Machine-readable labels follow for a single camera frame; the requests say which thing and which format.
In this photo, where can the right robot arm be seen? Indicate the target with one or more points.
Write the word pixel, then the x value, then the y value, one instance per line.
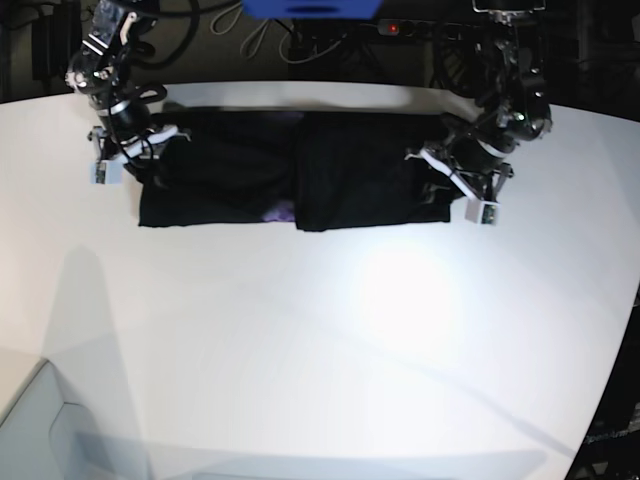
pixel 101 68

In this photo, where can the white bin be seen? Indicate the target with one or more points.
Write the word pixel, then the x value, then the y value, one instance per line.
pixel 46 436

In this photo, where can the black t-shirt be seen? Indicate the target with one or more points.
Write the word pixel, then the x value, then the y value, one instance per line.
pixel 317 170

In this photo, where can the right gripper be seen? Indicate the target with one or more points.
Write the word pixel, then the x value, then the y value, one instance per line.
pixel 127 133

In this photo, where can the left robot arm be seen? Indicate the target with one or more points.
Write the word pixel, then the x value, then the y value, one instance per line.
pixel 491 52

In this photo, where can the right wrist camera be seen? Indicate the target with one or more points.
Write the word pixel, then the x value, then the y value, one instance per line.
pixel 106 173

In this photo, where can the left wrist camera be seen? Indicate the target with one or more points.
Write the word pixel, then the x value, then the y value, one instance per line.
pixel 482 212

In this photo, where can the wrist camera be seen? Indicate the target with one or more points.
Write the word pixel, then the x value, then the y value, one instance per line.
pixel 106 173
pixel 482 212

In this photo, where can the black power strip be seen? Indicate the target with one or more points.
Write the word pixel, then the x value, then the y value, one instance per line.
pixel 412 29

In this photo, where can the blue box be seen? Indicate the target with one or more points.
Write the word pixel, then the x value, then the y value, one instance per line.
pixel 311 9

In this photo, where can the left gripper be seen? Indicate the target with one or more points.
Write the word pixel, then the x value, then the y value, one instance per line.
pixel 473 166

